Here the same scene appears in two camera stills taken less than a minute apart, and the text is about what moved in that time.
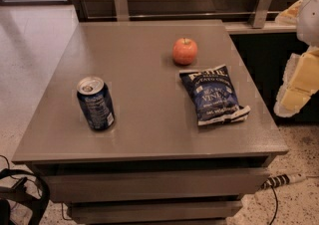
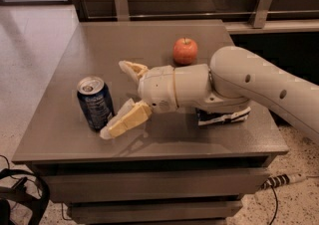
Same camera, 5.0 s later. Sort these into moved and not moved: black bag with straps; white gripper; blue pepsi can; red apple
Moved: white gripper
Not moved: blue pepsi can; red apple; black bag with straps
